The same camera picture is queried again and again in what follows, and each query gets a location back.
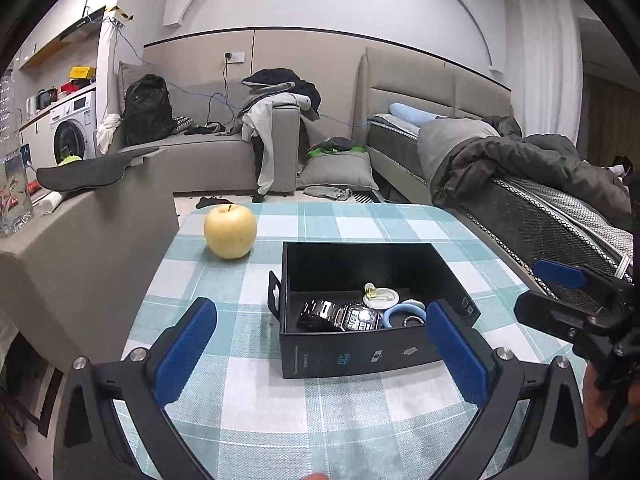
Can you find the pale green flower charm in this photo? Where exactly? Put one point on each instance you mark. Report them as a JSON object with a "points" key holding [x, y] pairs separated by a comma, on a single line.
{"points": [[371, 289]]}

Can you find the grey pillow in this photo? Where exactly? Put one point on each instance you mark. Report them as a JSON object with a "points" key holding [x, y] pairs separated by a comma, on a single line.
{"points": [[340, 170]]}

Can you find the black patterned cushion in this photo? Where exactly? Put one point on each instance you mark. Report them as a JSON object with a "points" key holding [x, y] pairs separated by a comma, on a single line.
{"points": [[182, 124]]}

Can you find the white cloth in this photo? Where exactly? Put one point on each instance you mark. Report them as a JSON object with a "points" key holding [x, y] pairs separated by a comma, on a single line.
{"points": [[107, 135]]}

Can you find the person's right hand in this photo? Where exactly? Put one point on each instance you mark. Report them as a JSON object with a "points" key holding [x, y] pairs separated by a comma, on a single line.
{"points": [[592, 405]]}

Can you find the white curtain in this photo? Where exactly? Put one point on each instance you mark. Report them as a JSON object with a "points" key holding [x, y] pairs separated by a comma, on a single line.
{"points": [[550, 60]]}

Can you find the clear round plastic lid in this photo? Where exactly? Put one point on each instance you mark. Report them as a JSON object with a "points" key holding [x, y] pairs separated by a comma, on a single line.
{"points": [[387, 302]]}

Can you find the silver digital wristwatch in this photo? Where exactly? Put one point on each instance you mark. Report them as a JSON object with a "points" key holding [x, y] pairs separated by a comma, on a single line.
{"points": [[357, 317]]}

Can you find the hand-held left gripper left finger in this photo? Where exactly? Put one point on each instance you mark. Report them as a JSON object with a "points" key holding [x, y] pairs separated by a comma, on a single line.
{"points": [[185, 350]]}

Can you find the green and black garment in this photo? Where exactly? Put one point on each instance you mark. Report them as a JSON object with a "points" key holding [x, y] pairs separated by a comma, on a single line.
{"points": [[357, 149]]}

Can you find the dark duvet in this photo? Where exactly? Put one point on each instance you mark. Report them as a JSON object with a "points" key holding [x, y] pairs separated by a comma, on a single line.
{"points": [[525, 160]]}

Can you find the grey sofa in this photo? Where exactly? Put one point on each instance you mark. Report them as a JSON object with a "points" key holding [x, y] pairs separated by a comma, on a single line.
{"points": [[210, 160]]}

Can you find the white washing machine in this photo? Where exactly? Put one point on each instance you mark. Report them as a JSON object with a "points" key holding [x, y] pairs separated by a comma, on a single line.
{"points": [[75, 120]]}

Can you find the light blue pillow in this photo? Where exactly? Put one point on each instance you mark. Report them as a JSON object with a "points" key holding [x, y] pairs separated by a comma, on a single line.
{"points": [[410, 112]]}

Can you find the wall power outlet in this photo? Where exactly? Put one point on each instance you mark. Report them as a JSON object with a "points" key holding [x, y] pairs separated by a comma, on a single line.
{"points": [[235, 57]]}

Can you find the bed with grey headboard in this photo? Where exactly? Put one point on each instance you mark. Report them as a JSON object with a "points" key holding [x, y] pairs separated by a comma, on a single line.
{"points": [[540, 220]]}

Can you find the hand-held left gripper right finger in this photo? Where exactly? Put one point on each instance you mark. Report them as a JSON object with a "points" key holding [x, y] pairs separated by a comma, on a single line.
{"points": [[457, 355]]}

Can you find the clear glass container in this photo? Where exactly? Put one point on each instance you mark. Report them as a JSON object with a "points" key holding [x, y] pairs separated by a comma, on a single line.
{"points": [[15, 185]]}

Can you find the yellow box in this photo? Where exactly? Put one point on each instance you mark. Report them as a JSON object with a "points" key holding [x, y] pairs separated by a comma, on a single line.
{"points": [[82, 73]]}

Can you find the pile of clothes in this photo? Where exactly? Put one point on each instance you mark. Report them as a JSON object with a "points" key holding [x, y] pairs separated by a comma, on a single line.
{"points": [[270, 125]]}

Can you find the teal checked tablecloth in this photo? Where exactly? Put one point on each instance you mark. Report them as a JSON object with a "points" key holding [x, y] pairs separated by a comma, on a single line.
{"points": [[280, 410]]}

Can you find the yellow apple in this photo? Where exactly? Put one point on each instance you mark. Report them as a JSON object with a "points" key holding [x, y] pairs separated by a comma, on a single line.
{"points": [[230, 232]]}

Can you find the grey blanket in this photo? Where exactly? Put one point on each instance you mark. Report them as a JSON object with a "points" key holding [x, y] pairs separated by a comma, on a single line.
{"points": [[445, 140]]}

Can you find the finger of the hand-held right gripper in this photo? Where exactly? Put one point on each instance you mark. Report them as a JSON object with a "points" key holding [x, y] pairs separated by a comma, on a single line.
{"points": [[550, 312], [557, 272]]}

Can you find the grey garment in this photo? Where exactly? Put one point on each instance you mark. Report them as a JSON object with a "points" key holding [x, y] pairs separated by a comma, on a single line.
{"points": [[325, 192]]}

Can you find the black backpack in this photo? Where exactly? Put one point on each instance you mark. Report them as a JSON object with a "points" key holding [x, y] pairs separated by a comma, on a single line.
{"points": [[147, 110]]}

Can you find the black cardboard box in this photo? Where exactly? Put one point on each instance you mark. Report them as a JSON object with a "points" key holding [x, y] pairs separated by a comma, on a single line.
{"points": [[350, 355]]}

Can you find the black mat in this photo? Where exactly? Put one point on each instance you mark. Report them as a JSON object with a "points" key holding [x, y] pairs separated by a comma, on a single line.
{"points": [[85, 175]]}

